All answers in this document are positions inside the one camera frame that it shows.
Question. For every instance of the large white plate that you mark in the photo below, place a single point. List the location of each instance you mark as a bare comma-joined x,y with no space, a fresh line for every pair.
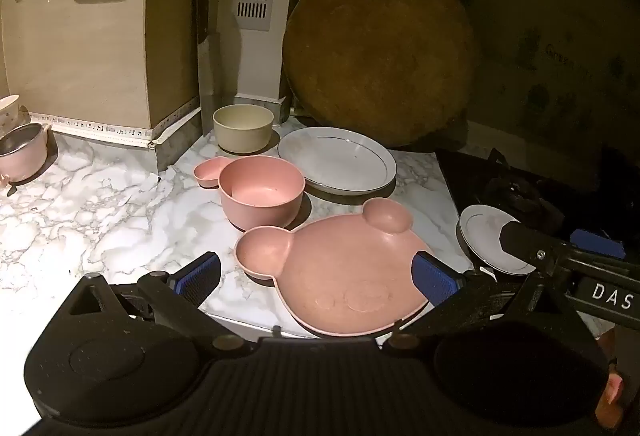
335,161

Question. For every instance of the patterned edge tape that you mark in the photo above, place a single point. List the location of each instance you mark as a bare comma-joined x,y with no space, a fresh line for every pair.
100,129

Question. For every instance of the round wooden cutting board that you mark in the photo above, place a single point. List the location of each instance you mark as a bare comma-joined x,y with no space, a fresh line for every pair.
380,51

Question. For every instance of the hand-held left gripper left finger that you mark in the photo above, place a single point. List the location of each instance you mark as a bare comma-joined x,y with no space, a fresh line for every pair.
200,273

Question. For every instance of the white dotted cup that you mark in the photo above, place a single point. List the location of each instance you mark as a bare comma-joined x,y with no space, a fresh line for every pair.
7,109

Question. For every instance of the black gas stove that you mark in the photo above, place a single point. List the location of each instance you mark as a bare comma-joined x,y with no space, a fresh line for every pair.
525,186

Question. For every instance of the pink pot with steel liner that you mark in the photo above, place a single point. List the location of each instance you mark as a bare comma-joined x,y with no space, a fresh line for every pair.
22,161

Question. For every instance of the small white plate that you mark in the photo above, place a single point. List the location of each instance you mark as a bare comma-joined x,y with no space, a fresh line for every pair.
480,236

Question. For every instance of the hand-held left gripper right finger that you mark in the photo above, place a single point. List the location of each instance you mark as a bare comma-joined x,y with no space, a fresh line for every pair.
432,283

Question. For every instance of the steel cleaver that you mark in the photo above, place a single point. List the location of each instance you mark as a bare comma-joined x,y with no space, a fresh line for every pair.
205,81

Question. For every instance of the pink bowl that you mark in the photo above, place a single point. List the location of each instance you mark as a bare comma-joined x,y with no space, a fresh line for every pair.
260,191

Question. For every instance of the plant print wall sticker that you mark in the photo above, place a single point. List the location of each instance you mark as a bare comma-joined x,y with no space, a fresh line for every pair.
565,61

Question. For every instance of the beige bowl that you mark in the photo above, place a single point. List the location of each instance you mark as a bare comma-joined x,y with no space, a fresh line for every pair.
242,131

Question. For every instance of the person's right hand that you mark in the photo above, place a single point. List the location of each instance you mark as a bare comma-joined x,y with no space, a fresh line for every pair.
612,388

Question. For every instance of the pink bear-shaped plate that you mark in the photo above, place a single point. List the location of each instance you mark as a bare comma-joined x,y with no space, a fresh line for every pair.
325,266

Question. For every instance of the small pink heart-shaped dish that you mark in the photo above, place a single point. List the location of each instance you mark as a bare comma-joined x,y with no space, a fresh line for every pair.
206,172

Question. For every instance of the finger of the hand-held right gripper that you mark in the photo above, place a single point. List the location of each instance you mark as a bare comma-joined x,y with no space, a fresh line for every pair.
597,243
522,241

